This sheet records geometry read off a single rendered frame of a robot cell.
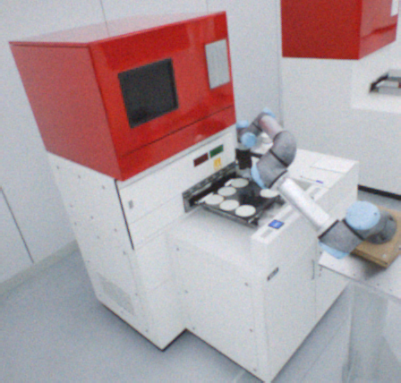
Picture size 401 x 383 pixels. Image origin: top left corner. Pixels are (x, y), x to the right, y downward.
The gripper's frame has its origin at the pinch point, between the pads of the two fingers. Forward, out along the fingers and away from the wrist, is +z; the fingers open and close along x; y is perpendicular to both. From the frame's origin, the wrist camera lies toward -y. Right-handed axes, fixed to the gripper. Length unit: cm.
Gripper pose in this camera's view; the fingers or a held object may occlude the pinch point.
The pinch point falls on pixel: (250, 178)
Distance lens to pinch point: 229.0
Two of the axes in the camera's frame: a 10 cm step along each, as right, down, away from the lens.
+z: 1.2, 8.7, 4.8
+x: 2.7, 4.4, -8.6
